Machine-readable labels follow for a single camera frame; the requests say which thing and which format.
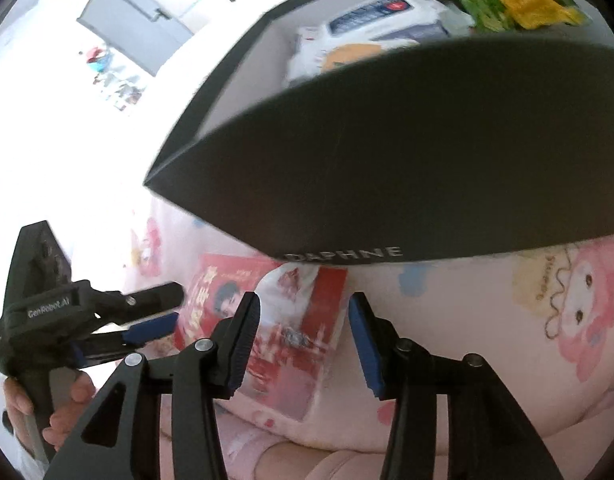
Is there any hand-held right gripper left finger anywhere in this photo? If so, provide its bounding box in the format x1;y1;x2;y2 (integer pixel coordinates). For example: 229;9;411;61
44;291;262;480

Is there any black cardboard box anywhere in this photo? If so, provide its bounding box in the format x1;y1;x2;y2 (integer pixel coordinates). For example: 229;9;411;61
143;0;614;263

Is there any white wet wipes pack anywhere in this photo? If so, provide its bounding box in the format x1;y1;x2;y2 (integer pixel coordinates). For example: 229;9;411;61
287;0;475;86

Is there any grey door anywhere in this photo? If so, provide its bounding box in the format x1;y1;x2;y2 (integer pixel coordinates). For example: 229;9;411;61
77;0;195;78

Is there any white shelf rack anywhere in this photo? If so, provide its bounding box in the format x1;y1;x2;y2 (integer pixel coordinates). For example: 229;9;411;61
94;67;148;111

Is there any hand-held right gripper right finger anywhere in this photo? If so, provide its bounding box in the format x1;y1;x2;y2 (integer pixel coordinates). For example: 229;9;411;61
347;291;562;480

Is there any person's left hand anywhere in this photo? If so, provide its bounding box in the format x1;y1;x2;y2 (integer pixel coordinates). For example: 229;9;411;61
2;372;96;453

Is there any pink printed blanket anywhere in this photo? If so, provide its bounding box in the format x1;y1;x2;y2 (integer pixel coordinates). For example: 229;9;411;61
0;100;614;480

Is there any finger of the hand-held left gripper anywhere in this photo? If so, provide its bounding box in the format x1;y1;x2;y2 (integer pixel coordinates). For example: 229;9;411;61
79;311;180;363
92;281;184;325

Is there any red printed packet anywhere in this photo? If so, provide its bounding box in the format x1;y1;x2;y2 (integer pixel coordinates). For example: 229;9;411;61
174;254;348;423

